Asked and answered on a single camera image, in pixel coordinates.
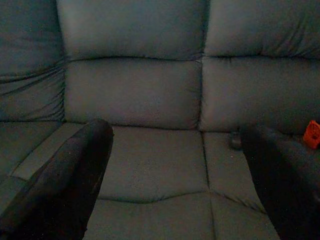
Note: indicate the grey leather sofa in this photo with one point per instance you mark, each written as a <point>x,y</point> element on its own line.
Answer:
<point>135,95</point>

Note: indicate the small black object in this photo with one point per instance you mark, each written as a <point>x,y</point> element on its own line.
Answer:
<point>235,142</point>

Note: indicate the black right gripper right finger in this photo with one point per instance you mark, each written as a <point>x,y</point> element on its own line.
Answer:
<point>287,195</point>

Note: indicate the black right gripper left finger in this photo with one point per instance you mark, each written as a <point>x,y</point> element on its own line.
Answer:
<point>57,195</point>

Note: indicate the orange red plastic toy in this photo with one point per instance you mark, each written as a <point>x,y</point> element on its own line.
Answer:
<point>312,135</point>

